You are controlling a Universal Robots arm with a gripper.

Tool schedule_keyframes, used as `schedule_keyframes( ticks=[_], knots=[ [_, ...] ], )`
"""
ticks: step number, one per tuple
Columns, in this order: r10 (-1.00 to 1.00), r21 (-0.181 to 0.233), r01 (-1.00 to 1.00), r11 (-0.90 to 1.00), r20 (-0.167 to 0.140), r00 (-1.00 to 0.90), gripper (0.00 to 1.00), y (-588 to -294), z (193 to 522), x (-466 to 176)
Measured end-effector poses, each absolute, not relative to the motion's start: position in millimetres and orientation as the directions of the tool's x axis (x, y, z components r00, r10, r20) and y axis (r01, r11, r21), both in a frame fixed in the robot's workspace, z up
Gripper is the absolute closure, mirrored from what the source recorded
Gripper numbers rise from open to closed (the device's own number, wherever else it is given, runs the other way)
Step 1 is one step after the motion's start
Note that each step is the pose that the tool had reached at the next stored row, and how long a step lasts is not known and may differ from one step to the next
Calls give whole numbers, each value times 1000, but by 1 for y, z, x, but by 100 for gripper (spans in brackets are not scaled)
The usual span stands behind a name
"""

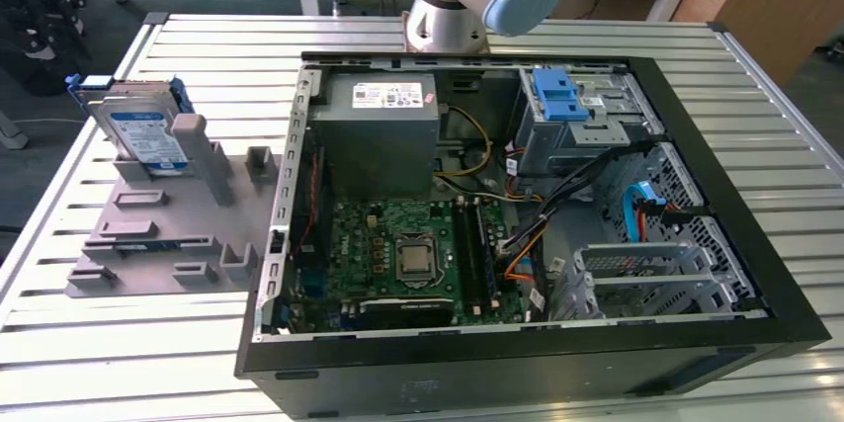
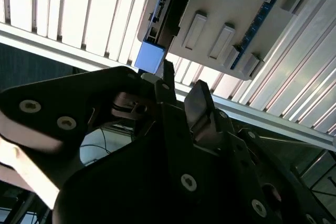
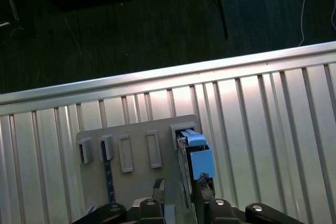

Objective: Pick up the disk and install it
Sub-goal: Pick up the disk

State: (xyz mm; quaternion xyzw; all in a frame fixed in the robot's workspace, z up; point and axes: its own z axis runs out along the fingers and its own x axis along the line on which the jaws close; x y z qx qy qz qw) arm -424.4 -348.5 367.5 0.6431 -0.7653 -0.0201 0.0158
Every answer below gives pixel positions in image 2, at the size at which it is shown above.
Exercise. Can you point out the hard disk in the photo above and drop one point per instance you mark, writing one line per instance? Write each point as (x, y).
(149, 56)

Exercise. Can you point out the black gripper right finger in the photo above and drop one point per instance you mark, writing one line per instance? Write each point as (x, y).
(225, 134)

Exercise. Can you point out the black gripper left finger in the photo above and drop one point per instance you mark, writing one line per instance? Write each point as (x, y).
(65, 98)

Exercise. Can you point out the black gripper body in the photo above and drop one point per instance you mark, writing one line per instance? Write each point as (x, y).
(131, 195)

